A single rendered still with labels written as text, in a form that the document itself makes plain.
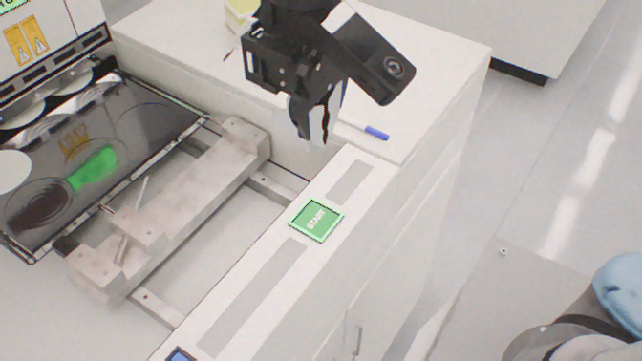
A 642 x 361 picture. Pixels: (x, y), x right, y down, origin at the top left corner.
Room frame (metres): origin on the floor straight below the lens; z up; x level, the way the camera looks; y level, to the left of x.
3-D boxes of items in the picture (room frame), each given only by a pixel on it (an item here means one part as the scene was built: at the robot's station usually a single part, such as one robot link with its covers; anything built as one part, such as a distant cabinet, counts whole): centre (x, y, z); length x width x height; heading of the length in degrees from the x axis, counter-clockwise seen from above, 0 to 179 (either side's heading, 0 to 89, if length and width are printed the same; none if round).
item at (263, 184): (0.68, 0.20, 0.84); 0.50 x 0.02 x 0.03; 56
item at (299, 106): (0.42, 0.01, 1.19); 0.05 x 0.02 x 0.09; 146
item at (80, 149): (0.67, 0.44, 0.90); 0.34 x 0.34 x 0.01; 56
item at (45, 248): (0.56, 0.29, 0.90); 0.38 x 0.01 x 0.01; 146
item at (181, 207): (0.53, 0.22, 0.87); 0.36 x 0.08 x 0.03; 146
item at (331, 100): (0.46, 0.01, 1.14); 0.06 x 0.03 x 0.09; 56
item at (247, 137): (0.67, 0.12, 0.89); 0.08 x 0.03 x 0.03; 56
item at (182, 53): (0.86, 0.03, 0.89); 0.62 x 0.35 x 0.14; 56
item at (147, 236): (0.47, 0.26, 0.89); 0.08 x 0.03 x 0.03; 56
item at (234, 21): (0.87, 0.12, 1.00); 0.07 x 0.07 x 0.07; 31
